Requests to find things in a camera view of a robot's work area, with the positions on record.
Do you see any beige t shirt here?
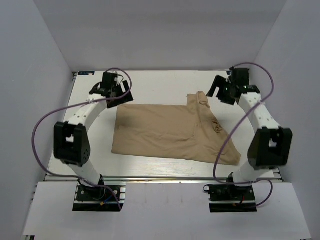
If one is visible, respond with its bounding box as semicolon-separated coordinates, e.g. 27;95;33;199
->
111;91;241;166

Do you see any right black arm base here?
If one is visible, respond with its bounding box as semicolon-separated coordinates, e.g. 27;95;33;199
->
203;175;257;213

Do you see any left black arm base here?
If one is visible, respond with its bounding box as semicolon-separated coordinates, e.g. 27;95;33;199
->
72;180;125;213

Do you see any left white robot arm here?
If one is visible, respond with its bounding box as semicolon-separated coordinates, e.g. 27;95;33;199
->
53;68;134;200

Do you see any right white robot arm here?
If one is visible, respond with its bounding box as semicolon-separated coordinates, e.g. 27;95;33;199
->
207;67;293;200

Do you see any left blue label sticker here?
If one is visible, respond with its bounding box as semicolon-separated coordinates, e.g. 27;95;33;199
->
77;71;95;76

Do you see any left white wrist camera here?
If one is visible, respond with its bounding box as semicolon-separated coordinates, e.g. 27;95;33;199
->
115;74;124;84

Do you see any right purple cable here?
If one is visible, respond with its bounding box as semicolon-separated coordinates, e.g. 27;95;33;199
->
212;62;275;208

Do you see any purple cable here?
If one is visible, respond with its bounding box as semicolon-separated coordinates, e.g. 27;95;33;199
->
212;62;275;208
33;67;133;211

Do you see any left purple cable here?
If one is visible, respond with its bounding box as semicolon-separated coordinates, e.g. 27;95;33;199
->
33;67;133;211

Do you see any aluminium front rail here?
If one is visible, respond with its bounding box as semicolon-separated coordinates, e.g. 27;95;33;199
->
43;172;283;185

